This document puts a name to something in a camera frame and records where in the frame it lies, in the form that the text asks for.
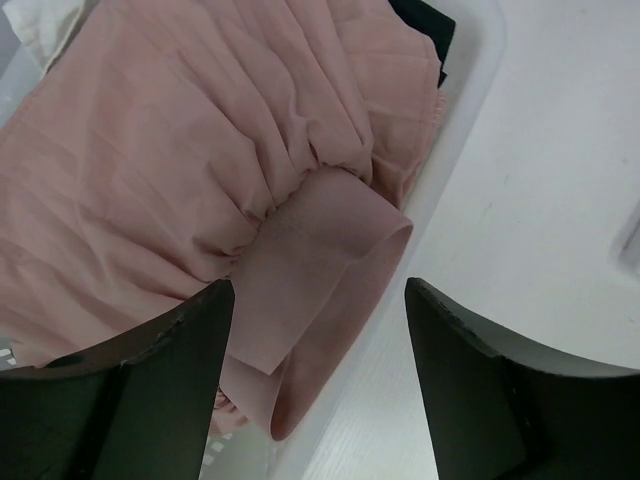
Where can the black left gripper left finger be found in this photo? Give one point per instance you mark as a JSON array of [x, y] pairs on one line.
[[137, 406]]

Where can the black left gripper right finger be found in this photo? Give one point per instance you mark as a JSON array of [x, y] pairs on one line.
[[502, 406]]

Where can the pink garment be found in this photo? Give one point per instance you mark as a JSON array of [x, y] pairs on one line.
[[177, 143]]

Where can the white cloth in basket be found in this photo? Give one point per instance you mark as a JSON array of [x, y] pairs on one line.
[[45, 28]]

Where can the black garment in basket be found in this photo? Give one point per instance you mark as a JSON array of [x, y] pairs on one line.
[[430, 35]]

